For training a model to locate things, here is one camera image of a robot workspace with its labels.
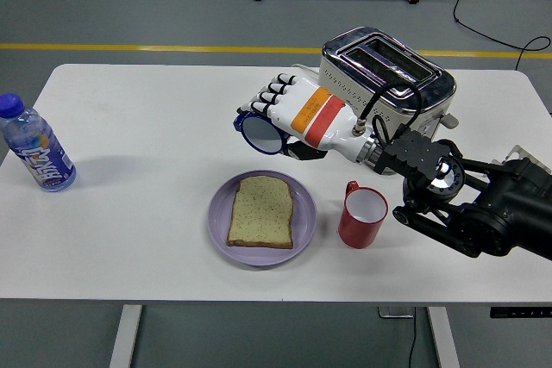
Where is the grey under-table bracket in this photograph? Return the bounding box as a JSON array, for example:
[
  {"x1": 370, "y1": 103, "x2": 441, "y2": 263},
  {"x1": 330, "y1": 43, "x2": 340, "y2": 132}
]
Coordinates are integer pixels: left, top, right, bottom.
[{"x1": 378, "y1": 306, "x2": 415, "y2": 320}]

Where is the white toaster cord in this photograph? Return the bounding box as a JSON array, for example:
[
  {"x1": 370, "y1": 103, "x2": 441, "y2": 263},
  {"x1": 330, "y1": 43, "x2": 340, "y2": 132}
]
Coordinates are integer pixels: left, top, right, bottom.
[{"x1": 291, "y1": 63, "x2": 321, "y2": 83}]

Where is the blue enamel cup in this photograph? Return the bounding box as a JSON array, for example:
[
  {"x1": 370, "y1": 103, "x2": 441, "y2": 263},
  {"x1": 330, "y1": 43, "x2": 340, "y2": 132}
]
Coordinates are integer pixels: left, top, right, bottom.
[{"x1": 234, "y1": 109, "x2": 289, "y2": 155}]

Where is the cream chrome toaster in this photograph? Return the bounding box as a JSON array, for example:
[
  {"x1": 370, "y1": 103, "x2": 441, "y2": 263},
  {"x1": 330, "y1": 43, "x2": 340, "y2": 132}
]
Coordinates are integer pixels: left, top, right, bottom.
[{"x1": 317, "y1": 26, "x2": 460, "y2": 145}]

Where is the black looped floor cable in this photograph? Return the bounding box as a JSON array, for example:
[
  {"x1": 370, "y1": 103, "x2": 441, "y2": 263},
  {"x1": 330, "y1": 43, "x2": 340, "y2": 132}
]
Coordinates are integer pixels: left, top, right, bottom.
[{"x1": 443, "y1": 0, "x2": 552, "y2": 72}]

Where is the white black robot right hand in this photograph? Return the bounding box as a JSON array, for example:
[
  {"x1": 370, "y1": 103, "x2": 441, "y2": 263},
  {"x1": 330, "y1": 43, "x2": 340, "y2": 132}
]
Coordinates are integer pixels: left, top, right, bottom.
[{"x1": 235, "y1": 72, "x2": 376, "y2": 163}]

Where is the silver metal toast rack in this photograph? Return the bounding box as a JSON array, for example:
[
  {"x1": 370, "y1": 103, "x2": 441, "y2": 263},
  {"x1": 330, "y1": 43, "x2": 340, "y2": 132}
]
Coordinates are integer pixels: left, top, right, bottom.
[{"x1": 502, "y1": 145, "x2": 530, "y2": 165}]

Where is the red enamel cup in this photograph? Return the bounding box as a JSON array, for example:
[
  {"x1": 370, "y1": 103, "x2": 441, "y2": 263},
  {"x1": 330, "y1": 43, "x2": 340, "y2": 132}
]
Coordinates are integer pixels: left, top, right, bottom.
[{"x1": 337, "y1": 179, "x2": 389, "y2": 250}]

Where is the white table leg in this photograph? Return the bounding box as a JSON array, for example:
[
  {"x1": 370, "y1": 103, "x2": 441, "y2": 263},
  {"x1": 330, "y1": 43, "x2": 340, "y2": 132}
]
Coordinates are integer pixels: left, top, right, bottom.
[
  {"x1": 426, "y1": 306, "x2": 461, "y2": 368},
  {"x1": 108, "y1": 304, "x2": 143, "y2": 368}
]

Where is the clear bottle with purple cap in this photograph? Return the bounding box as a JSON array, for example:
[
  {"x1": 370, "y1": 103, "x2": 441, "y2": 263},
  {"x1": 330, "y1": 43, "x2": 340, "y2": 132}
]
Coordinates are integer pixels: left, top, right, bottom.
[{"x1": 0, "y1": 92, "x2": 78, "y2": 193}]

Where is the black table control panel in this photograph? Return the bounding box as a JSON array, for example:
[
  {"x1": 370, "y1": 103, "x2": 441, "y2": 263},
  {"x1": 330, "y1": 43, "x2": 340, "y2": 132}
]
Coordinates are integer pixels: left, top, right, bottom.
[{"x1": 490, "y1": 306, "x2": 552, "y2": 320}]

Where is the toast bread slice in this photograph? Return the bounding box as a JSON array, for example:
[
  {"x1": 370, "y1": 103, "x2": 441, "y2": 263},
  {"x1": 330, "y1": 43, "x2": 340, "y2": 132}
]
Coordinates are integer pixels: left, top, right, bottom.
[{"x1": 226, "y1": 175, "x2": 295, "y2": 251}]

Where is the purple round plate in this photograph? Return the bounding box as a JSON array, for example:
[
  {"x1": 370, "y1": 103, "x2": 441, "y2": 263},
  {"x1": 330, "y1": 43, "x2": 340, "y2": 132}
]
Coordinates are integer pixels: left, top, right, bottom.
[{"x1": 207, "y1": 169, "x2": 318, "y2": 267}]

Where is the thin black hanging cable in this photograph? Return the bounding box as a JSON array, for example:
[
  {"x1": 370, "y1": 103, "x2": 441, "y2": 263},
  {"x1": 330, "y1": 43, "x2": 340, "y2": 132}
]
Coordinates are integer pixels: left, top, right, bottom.
[{"x1": 407, "y1": 307, "x2": 418, "y2": 368}]

